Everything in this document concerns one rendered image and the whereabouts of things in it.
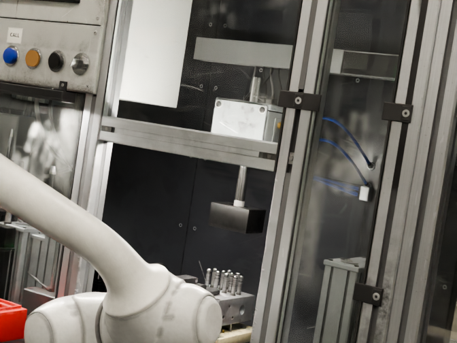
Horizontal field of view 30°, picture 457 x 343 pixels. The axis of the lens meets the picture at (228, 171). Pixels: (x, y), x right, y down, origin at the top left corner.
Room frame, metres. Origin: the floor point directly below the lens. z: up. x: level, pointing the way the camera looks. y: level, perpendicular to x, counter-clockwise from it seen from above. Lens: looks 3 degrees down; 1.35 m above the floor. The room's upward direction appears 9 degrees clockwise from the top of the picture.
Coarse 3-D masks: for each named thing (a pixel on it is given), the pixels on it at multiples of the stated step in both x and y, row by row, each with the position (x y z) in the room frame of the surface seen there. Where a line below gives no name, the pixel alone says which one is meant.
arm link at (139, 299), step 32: (0, 160) 1.11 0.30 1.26; (0, 192) 1.10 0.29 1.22; (32, 192) 1.11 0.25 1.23; (32, 224) 1.11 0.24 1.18; (64, 224) 1.10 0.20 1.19; (96, 224) 1.12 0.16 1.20; (96, 256) 1.11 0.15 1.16; (128, 256) 1.12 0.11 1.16; (128, 288) 1.12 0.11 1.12; (160, 288) 1.13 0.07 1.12; (192, 288) 1.15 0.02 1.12; (128, 320) 1.12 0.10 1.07; (160, 320) 1.12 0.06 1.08; (192, 320) 1.12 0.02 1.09
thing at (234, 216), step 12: (240, 168) 1.60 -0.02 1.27; (240, 180) 1.60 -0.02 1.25; (240, 192) 1.59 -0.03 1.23; (216, 204) 1.59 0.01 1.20; (228, 204) 1.60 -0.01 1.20; (240, 204) 1.59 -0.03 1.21; (216, 216) 1.59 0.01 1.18; (228, 216) 1.58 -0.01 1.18; (240, 216) 1.56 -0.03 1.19; (252, 216) 1.57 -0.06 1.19; (264, 216) 1.60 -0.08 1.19; (228, 228) 1.58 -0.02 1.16; (240, 228) 1.56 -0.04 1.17; (252, 228) 1.57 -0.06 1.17
